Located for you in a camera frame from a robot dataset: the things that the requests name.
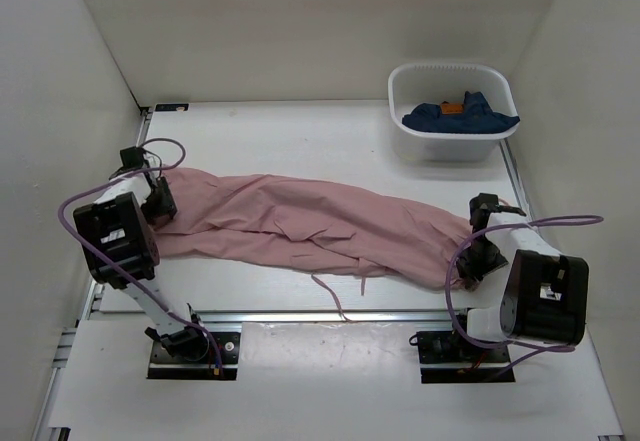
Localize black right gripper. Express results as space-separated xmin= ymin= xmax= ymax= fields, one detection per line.
xmin=457 ymin=234 xmax=509 ymax=289

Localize pink trousers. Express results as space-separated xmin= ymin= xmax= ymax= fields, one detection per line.
xmin=153 ymin=168 xmax=471 ymax=311

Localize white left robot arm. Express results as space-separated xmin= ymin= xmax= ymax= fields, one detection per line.
xmin=59 ymin=145 xmax=470 ymax=367

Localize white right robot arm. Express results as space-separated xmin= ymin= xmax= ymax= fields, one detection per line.
xmin=449 ymin=193 xmax=595 ymax=361

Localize dark corner label plate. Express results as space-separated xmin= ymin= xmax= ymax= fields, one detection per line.
xmin=154 ymin=103 xmax=189 ymax=112

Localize blue folded jeans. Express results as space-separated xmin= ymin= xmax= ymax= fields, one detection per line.
xmin=402 ymin=91 xmax=520 ymax=135

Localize white plastic basket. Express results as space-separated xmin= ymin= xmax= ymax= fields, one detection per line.
xmin=387 ymin=62 xmax=520 ymax=162

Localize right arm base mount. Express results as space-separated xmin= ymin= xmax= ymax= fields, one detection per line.
xmin=408 ymin=311 xmax=515 ymax=384

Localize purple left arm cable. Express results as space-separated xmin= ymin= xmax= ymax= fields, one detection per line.
xmin=57 ymin=138 xmax=224 ymax=367

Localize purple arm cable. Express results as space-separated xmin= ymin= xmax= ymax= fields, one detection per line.
xmin=57 ymin=138 xmax=224 ymax=367
xmin=444 ymin=214 xmax=605 ymax=370

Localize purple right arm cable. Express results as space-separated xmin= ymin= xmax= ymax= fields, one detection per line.
xmin=444 ymin=214 xmax=605 ymax=370

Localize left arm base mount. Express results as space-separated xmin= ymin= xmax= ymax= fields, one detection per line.
xmin=145 ymin=328 xmax=241 ymax=381

